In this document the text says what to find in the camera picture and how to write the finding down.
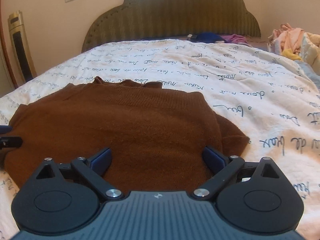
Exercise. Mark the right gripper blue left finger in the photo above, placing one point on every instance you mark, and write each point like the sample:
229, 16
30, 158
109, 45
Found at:
100, 162

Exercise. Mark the dark blue garment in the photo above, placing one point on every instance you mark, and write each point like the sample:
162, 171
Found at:
206, 38

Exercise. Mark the pink clothes pile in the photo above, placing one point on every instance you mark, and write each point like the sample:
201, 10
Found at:
286, 41

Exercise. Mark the purple garment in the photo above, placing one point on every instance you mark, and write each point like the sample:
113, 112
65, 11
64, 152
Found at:
236, 39

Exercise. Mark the white script-print bedspread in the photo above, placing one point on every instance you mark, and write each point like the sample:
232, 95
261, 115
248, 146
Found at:
269, 97

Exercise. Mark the gold tower air conditioner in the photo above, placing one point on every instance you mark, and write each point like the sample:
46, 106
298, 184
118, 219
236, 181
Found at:
20, 46

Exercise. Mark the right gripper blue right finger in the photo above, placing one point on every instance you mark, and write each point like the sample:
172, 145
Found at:
214, 160

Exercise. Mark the pale quilted blanket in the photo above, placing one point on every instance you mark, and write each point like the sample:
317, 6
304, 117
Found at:
309, 52

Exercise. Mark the olive green padded headboard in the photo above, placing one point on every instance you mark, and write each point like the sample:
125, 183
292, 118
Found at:
151, 19

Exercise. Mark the brown knit sweater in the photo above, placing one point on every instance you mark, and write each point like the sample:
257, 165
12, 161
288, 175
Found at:
156, 135

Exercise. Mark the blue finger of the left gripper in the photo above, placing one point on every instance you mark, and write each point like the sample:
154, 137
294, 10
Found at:
9, 141

